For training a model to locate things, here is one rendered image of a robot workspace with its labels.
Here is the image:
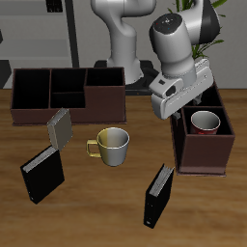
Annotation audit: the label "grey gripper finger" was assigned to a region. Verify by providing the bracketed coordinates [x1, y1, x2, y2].
[171, 109, 182, 121]
[192, 94, 205, 106]

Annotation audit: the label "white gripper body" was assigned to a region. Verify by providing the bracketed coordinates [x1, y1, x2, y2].
[150, 58, 215, 121]

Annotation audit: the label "red mug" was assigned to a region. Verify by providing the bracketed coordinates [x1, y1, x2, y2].
[190, 110, 222, 136]

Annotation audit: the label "narrow dark brown desk caddy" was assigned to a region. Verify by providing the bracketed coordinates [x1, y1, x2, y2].
[170, 80, 236, 178]

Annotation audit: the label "yellow and white mug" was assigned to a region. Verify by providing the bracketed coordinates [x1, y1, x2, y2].
[85, 126, 131, 168]

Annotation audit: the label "wide dark brown desk caddy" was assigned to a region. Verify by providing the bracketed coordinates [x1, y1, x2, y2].
[9, 67, 127, 126]

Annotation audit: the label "black book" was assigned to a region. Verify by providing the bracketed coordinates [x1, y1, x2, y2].
[143, 163, 176, 230]
[19, 145, 66, 206]

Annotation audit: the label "grey book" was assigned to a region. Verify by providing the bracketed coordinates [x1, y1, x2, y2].
[46, 107, 74, 152]

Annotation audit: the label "green pot plant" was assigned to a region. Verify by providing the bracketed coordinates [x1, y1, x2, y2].
[166, 0, 229, 61]

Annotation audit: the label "black binders on shelf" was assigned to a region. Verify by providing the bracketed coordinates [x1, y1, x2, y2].
[45, 0, 64, 14]

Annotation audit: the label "grey shelf unit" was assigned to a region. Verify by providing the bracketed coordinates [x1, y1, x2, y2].
[0, 0, 80, 69]

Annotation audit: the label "flat black base plate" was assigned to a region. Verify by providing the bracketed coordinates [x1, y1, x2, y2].
[93, 59, 162, 96]

